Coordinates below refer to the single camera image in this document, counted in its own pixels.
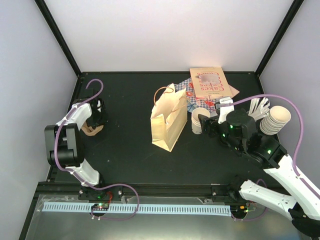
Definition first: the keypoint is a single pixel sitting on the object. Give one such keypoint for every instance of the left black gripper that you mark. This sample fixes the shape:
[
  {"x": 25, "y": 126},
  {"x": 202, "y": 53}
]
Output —
[{"x": 104, "y": 120}]

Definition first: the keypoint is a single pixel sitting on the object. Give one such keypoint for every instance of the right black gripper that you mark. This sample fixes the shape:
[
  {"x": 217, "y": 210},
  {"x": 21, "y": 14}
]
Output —
[{"x": 209, "y": 122}]

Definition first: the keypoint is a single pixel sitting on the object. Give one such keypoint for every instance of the brown pulp cup carrier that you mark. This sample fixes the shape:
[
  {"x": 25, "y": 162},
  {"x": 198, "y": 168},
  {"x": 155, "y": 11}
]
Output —
[{"x": 90, "y": 131}]

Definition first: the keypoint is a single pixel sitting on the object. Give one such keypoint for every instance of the kraft paper bag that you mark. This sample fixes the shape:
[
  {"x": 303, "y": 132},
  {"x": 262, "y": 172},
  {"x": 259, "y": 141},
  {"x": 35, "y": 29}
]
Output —
[{"x": 168, "y": 116}]

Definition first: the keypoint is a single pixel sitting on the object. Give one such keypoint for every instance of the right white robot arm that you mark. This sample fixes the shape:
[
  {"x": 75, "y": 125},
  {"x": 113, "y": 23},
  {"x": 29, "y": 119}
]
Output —
[{"x": 300, "y": 205}]

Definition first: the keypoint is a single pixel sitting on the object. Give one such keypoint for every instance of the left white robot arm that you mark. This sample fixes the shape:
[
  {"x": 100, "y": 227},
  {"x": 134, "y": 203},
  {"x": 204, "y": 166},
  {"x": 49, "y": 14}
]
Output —
[{"x": 64, "y": 145}]

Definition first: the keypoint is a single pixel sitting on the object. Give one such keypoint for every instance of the blue checkered paper bag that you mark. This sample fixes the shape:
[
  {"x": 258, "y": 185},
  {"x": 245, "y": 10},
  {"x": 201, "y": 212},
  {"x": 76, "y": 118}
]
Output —
[{"x": 195, "y": 97}]

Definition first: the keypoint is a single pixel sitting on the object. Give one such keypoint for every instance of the light blue paper bag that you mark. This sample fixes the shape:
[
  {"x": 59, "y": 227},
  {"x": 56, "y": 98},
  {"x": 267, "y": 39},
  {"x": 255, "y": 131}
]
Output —
[{"x": 190, "y": 107}]

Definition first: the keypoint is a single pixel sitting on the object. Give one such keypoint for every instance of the pink cakes paper bag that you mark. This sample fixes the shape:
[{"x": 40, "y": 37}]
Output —
[{"x": 215, "y": 71}]

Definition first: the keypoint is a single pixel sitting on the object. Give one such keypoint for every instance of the white stirrer packets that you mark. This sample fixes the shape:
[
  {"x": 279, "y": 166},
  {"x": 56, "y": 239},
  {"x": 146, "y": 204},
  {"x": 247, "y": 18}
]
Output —
[{"x": 259, "y": 108}]

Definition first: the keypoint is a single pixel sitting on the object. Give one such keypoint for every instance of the small circuit board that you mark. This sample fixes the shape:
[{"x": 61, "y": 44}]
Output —
[{"x": 100, "y": 207}]

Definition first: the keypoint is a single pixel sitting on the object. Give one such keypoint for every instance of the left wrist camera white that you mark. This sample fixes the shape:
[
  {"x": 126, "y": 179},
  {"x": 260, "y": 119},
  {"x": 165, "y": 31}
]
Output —
[{"x": 100, "y": 105}]

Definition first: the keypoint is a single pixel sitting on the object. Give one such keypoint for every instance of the light blue cable duct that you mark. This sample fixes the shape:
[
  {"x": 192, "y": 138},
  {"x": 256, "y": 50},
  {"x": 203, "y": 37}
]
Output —
[{"x": 157, "y": 209}]

